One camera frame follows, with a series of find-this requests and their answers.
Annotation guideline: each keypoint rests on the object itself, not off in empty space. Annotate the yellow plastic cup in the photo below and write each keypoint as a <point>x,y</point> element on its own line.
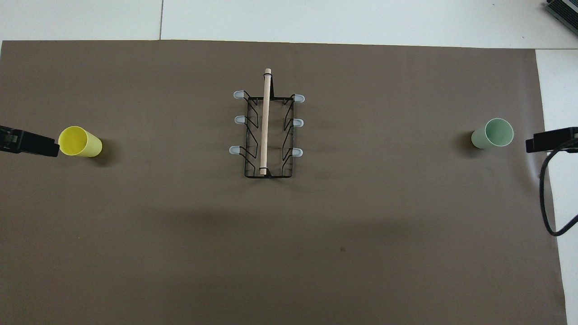
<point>83,143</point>

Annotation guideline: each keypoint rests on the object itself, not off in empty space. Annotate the pale green plastic cup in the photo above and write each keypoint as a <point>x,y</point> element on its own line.
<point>494,134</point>

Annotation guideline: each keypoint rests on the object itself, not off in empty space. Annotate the brown table mat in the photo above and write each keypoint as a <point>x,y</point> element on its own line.
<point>135,225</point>

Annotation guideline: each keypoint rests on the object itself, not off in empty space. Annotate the grey ribbed device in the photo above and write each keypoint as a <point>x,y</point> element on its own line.
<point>564,9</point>

